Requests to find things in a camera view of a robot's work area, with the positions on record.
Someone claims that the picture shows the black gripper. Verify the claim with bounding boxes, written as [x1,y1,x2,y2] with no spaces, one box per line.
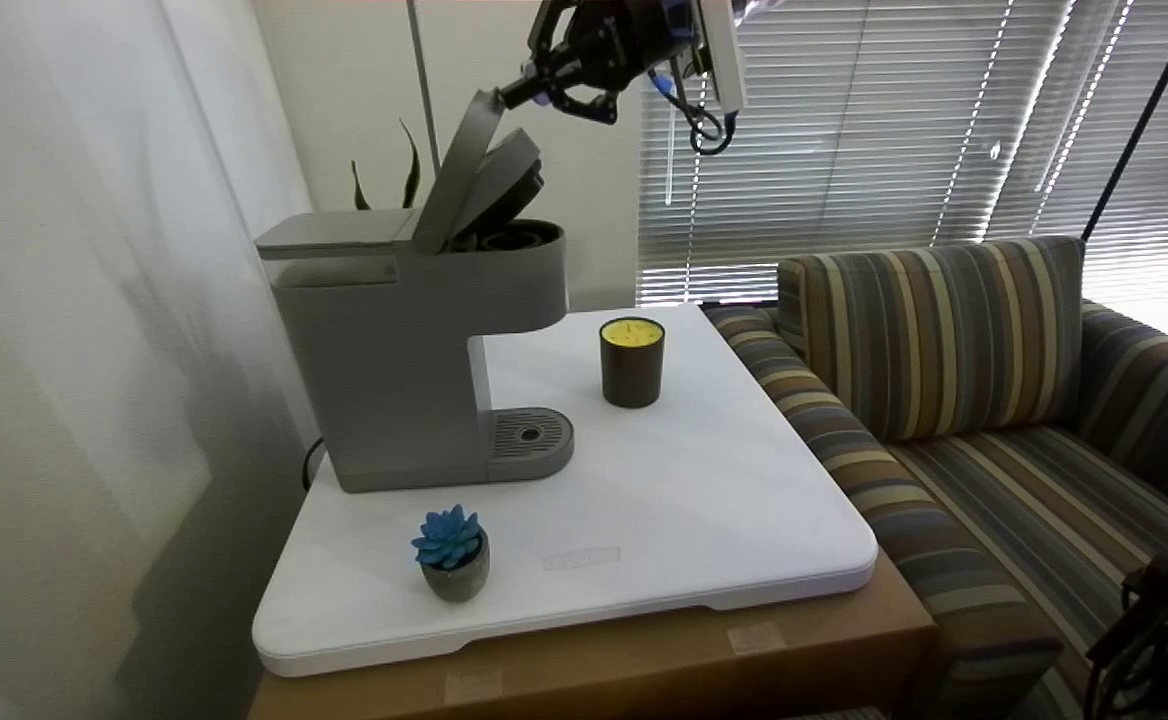
[495,0,690,126]

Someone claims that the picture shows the grey coffee maker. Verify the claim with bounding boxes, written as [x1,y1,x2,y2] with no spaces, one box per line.
[255,91,573,492]

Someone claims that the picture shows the dark candle jar yellow wax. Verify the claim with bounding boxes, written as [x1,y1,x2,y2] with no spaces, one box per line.
[600,315,665,409]

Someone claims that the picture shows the window blinds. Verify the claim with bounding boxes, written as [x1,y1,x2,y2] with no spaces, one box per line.
[641,0,1168,333]

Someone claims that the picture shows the white table board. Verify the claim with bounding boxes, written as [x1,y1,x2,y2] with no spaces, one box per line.
[251,307,875,677]

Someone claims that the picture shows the small blue succulent grey pot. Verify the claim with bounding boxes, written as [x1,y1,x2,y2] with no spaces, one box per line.
[410,503,491,605]

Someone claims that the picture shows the striped sofa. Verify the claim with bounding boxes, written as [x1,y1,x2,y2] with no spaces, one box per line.
[706,239,1168,720]

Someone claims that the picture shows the brown cardboard box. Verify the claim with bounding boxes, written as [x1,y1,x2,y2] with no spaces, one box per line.
[249,558,937,720]

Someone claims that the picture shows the black stand pole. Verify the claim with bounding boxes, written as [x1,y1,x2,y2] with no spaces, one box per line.
[1081,59,1168,245]

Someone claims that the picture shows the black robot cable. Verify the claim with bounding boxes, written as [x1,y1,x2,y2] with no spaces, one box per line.
[647,57,744,160]

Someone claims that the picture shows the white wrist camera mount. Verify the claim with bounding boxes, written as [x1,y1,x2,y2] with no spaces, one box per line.
[695,0,748,113]

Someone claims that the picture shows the black power cord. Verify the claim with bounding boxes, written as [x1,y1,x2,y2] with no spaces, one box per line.
[294,433,332,492]

